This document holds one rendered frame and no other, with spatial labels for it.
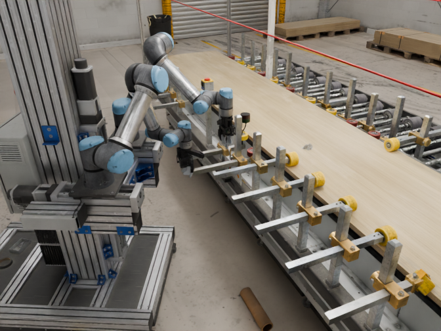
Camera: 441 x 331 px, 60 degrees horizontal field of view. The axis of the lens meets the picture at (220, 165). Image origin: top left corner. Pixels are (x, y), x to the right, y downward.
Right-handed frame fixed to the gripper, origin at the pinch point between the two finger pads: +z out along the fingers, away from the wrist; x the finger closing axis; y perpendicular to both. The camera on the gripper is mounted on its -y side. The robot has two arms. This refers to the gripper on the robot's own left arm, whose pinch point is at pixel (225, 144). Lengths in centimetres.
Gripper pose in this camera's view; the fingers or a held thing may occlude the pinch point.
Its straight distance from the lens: 230.1
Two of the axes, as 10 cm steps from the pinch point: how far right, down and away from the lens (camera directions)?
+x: 9.2, -2.1, 3.3
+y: 3.9, 4.5, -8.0
